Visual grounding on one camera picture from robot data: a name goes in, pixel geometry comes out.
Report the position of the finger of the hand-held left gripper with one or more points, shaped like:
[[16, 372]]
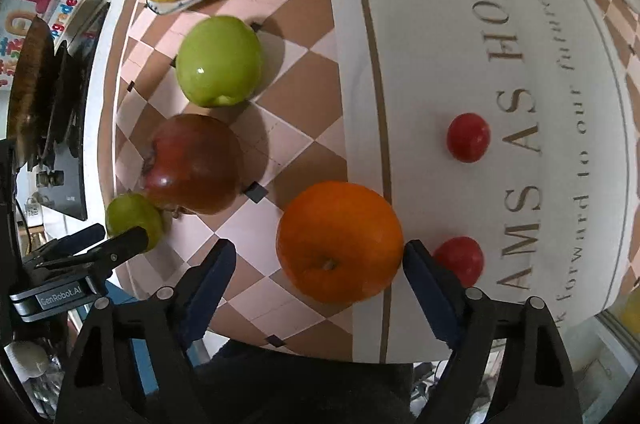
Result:
[[122, 245], [82, 236]]

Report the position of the dark wok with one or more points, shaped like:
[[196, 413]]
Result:
[[30, 84]]

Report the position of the large orange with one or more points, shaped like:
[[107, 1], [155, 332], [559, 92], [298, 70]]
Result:
[[340, 241]]

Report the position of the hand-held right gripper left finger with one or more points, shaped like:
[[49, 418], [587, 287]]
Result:
[[209, 291]]

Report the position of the green apple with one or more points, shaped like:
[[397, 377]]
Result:
[[220, 62]]

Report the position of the black gas cooktop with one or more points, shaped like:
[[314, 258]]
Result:
[[75, 129]]

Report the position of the white round object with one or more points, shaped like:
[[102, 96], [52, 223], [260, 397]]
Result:
[[27, 356]]

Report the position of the small green fruit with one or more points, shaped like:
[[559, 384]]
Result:
[[132, 216]]

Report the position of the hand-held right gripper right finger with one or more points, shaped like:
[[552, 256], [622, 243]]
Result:
[[431, 296]]

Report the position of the checked printed tablecloth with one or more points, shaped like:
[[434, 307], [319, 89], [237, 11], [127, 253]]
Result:
[[425, 54]]

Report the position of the dark red apple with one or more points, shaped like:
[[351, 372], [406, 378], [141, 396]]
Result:
[[195, 164]]

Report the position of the red cherry tomato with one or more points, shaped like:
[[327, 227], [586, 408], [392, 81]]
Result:
[[468, 138], [461, 258]]

